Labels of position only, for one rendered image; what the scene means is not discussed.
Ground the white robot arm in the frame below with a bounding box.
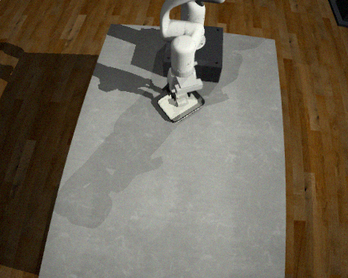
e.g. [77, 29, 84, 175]
[160, 0, 225, 95]

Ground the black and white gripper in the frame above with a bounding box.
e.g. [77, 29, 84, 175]
[162, 67, 198, 101]

